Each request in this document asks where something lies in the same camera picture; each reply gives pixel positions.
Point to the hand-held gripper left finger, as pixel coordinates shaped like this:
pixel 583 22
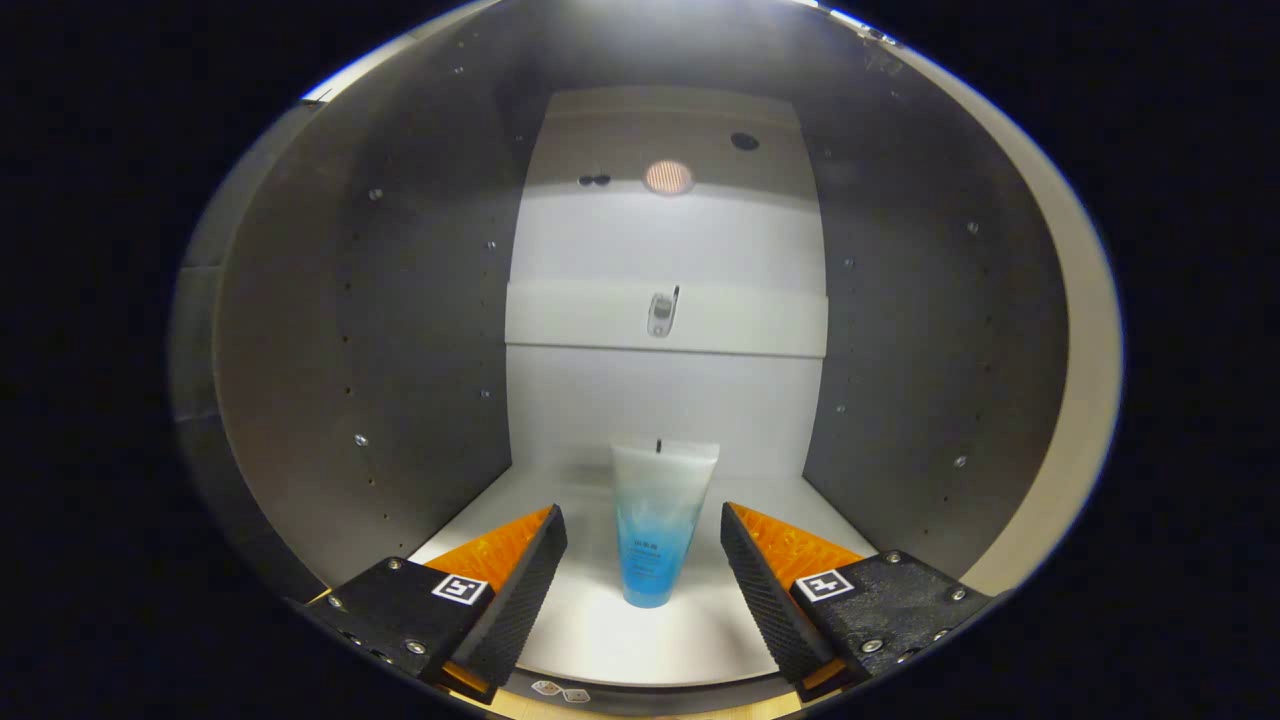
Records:
pixel 520 600

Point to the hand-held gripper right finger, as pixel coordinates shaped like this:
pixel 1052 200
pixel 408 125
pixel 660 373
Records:
pixel 768 600

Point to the blue and clear tube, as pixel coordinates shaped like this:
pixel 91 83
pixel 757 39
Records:
pixel 655 530

